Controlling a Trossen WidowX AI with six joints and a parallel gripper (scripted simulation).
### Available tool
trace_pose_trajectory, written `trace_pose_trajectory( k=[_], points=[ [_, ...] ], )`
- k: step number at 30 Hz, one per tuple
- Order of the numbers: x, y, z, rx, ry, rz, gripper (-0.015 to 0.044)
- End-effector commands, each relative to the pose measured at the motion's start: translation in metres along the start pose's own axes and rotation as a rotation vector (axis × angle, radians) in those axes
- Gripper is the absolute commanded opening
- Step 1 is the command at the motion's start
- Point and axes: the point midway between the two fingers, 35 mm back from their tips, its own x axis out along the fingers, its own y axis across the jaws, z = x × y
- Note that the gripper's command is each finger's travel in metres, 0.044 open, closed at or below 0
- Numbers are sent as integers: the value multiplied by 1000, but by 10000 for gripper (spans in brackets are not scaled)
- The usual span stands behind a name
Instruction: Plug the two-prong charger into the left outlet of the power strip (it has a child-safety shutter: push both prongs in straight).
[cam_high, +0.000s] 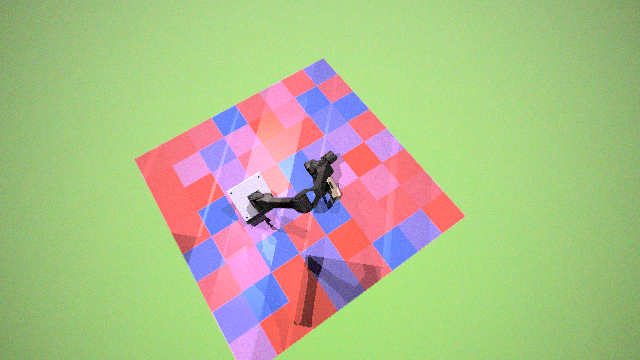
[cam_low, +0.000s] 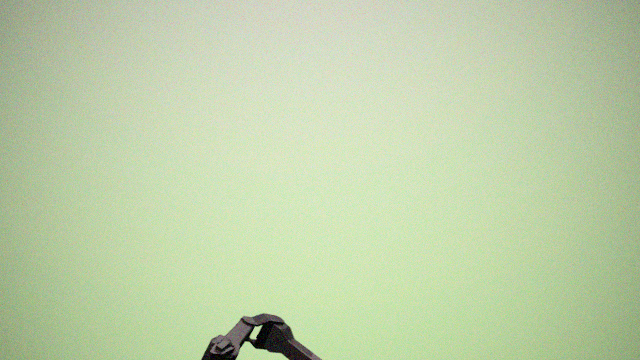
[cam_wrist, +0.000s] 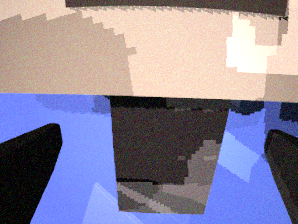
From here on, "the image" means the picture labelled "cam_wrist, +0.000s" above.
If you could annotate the dark grey two-prong plug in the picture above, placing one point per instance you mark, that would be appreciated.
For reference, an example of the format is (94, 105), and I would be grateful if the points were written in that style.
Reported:
(165, 152)

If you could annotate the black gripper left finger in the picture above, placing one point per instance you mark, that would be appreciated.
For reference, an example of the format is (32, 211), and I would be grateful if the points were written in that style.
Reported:
(27, 163)

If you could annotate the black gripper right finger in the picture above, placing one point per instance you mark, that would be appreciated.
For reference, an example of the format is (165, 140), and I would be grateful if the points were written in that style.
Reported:
(282, 155)

